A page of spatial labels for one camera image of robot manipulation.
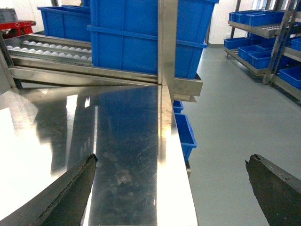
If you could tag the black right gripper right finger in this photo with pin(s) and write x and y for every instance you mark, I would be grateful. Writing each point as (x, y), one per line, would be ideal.
(278, 193)

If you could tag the stainless steel rack frame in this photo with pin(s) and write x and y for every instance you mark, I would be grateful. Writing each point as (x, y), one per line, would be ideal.
(65, 72)

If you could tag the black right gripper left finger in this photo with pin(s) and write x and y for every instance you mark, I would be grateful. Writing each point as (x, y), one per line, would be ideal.
(62, 203)

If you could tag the blue crate behind rollers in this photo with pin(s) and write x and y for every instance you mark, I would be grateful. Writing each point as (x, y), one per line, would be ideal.
(66, 22)

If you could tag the red metal frame table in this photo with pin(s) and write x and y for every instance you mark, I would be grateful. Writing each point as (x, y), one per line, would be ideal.
(17, 28)

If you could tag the small blue bin under table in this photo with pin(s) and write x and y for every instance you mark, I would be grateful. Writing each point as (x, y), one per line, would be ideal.
(185, 130)

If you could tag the large blue plastic crate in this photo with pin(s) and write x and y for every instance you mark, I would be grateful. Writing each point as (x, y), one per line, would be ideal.
(124, 35)

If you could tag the white roller conveyor track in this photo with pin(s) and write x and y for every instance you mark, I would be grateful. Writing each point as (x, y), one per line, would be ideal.
(53, 50)

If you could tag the background steel shelf rack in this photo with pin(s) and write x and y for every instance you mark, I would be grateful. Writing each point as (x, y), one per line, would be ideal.
(272, 46)

